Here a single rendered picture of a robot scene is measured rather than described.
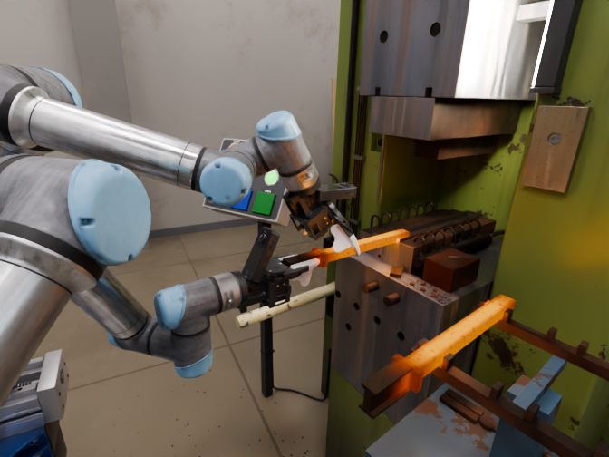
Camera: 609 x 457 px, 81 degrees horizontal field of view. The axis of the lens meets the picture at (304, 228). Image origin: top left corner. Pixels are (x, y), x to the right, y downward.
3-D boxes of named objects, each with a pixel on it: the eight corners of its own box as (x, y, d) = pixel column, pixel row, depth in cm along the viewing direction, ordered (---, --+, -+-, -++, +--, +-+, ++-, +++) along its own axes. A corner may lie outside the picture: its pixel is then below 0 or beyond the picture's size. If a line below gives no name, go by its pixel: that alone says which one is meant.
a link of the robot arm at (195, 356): (176, 348, 80) (170, 306, 76) (221, 360, 77) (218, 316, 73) (151, 373, 73) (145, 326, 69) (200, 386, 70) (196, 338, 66)
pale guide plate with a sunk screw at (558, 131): (564, 193, 75) (588, 107, 69) (519, 184, 82) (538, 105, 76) (568, 191, 76) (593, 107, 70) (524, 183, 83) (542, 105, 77)
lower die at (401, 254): (410, 274, 97) (414, 245, 94) (358, 248, 113) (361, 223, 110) (491, 242, 121) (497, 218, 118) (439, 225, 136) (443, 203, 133)
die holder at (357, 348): (418, 445, 99) (443, 306, 83) (330, 364, 127) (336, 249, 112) (517, 364, 130) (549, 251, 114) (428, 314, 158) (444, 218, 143)
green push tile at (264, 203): (269, 215, 122) (275, 194, 123) (251, 211, 125) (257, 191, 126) (271, 216, 123) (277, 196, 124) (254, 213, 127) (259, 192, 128)
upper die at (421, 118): (429, 140, 85) (435, 97, 82) (368, 132, 100) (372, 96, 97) (516, 133, 108) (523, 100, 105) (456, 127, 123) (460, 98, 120)
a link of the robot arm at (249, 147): (196, 164, 65) (251, 139, 63) (209, 154, 75) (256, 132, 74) (217, 202, 67) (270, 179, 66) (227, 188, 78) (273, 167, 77)
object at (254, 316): (241, 333, 123) (240, 320, 121) (234, 325, 127) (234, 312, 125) (338, 296, 147) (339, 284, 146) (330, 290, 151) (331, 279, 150)
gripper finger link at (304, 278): (317, 277, 87) (285, 287, 82) (318, 256, 85) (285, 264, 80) (325, 283, 84) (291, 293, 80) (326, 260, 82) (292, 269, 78)
